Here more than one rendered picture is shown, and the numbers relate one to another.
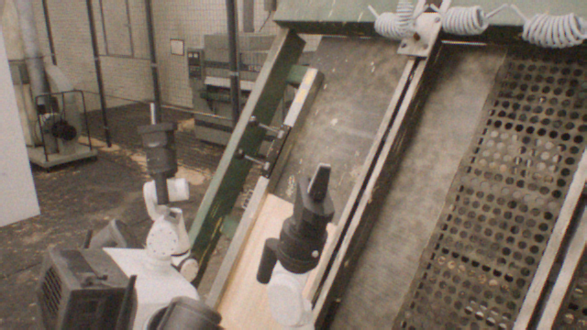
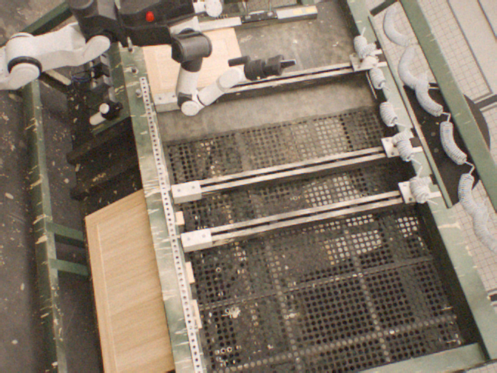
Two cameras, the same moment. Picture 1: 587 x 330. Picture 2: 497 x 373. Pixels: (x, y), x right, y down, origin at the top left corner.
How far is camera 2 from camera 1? 177 cm
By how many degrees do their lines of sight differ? 21
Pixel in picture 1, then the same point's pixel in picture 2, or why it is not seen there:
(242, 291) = not seen: hidden behind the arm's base
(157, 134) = not seen: outside the picture
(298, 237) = (261, 68)
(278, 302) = (229, 75)
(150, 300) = (194, 22)
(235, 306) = (163, 50)
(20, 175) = not seen: outside the picture
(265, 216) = (220, 35)
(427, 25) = (370, 61)
